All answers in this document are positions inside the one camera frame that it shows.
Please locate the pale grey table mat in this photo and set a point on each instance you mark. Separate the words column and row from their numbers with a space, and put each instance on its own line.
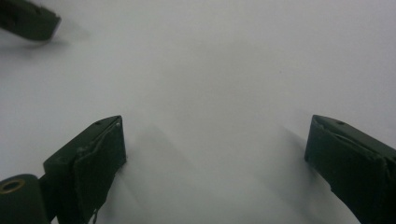
column 218, row 77

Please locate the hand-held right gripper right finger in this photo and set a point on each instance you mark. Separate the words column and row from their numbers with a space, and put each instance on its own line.
column 355, row 168

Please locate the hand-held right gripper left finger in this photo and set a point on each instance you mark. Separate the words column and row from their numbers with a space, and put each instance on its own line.
column 90, row 165

